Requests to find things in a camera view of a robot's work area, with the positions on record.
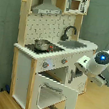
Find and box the white oven door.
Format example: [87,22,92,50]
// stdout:
[31,74,78,109]

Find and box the grey toy sink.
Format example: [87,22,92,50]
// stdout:
[58,40,86,49]

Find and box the grey range hood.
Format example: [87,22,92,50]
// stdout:
[32,0,62,15]

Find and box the black toy stovetop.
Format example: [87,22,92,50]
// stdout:
[24,39,66,59]

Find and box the black toy faucet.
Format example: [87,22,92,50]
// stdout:
[60,26,77,41]

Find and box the oven knob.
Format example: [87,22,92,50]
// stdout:
[61,58,68,64]
[43,62,49,68]

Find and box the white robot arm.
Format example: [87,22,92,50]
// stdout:
[74,50,109,87]

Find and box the right oven knob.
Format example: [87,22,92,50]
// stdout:
[61,58,68,64]

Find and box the toy microwave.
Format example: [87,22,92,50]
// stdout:
[65,0,89,14]

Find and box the small metal pot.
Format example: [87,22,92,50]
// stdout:
[34,39,51,51]

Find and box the wooden toy kitchen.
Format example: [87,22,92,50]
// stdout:
[10,0,97,109]

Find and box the grey dishwasher panel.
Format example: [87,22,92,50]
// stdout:
[68,67,83,83]

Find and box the left oven knob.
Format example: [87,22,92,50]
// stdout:
[43,62,49,68]

